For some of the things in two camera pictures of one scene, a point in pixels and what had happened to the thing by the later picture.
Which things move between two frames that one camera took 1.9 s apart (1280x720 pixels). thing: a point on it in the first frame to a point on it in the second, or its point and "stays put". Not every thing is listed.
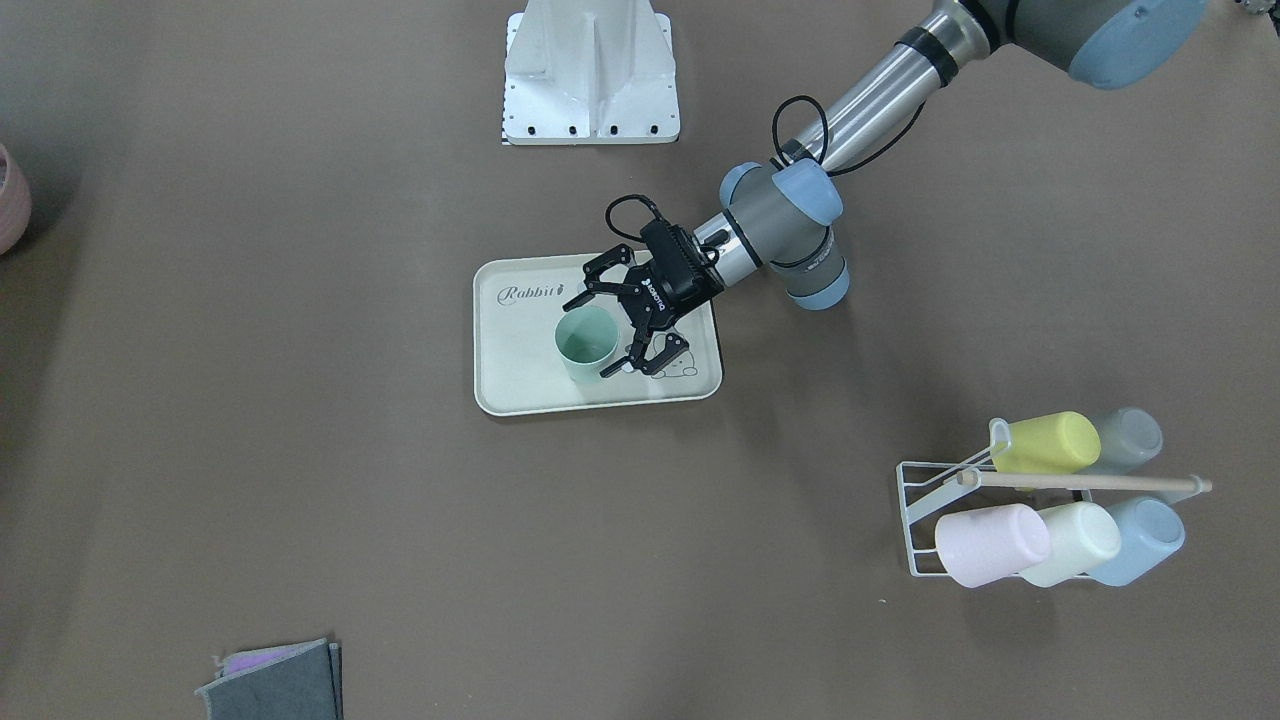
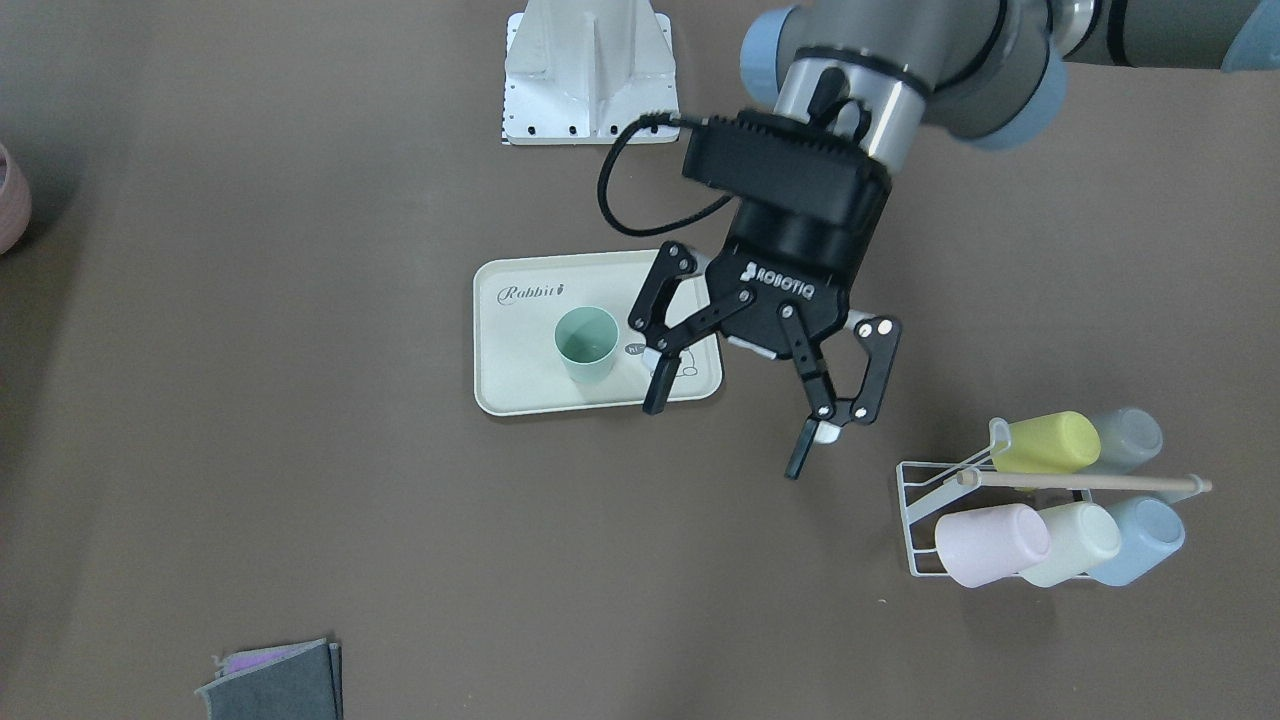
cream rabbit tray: [517, 303] stays put
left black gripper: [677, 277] to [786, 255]
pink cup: [979, 547] stays put
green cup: [586, 337] stays put
